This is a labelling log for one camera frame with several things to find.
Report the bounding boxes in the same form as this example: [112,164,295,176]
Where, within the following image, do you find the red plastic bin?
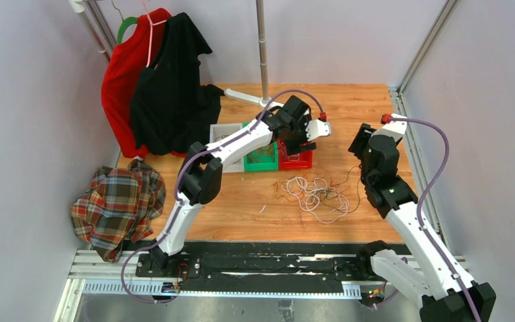
[277,140,313,170]

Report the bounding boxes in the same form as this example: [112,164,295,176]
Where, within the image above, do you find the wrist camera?
[305,119,332,142]
[374,113,407,145]

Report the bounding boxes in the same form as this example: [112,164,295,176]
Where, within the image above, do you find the clothes rack metal frame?
[68,0,116,62]

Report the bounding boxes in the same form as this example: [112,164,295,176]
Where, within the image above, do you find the green clothes hanger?
[116,17,138,45]

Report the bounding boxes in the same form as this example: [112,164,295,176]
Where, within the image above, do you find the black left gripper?
[284,115,317,156]

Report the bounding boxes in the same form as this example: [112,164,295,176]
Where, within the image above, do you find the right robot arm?
[349,119,496,321]

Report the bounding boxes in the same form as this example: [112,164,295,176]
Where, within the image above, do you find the plaid flannel shirt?
[70,159,166,263]

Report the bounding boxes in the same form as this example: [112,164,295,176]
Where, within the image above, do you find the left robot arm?
[149,91,331,277]

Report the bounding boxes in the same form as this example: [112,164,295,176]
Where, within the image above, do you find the orange cable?
[247,148,276,164]

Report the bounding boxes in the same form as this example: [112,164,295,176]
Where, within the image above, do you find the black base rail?
[135,241,385,295]

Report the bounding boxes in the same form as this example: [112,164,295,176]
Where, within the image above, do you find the green plastic bin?
[243,142,278,172]

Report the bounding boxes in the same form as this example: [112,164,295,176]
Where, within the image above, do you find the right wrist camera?
[374,113,407,145]

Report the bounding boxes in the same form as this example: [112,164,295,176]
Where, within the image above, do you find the black t-shirt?
[129,13,224,155]

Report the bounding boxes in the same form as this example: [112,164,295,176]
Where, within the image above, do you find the cable bundle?
[273,165,364,225]

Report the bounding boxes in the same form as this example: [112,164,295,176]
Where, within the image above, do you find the white plastic bin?
[209,123,244,173]

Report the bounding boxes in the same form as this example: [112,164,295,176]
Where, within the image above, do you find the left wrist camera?
[305,119,332,142]

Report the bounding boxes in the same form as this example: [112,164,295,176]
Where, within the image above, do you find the white stand with metal pole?
[224,0,282,108]

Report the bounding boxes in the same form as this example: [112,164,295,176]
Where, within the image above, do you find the red t-shirt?
[101,9,186,158]

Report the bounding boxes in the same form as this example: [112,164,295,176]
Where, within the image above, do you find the pink clothes hanger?
[141,0,167,67]

